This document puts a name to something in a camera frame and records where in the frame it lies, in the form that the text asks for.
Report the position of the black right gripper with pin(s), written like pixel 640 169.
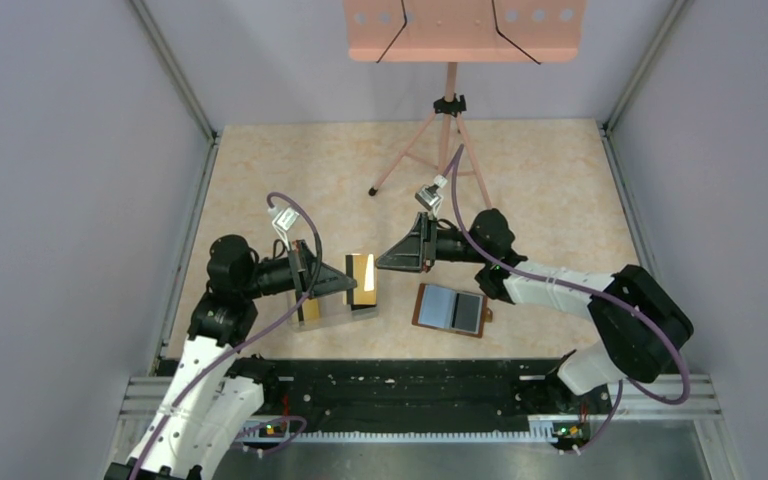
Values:
pixel 417 251

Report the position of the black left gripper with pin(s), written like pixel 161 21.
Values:
pixel 302 257

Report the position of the clear acrylic card box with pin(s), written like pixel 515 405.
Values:
pixel 335 312

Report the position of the brown leather card holder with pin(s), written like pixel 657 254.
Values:
pixel 434 307

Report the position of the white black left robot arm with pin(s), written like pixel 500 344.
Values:
pixel 209 399

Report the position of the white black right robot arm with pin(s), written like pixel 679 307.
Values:
pixel 641 328

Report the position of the yellow credit card stack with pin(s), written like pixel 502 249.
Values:
pixel 309 313

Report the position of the pink tripod music stand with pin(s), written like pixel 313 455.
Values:
pixel 453 33

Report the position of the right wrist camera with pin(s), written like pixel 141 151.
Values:
pixel 430 196

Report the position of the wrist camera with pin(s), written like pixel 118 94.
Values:
pixel 283 219
pixel 430 196

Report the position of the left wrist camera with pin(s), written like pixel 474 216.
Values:
pixel 283 219

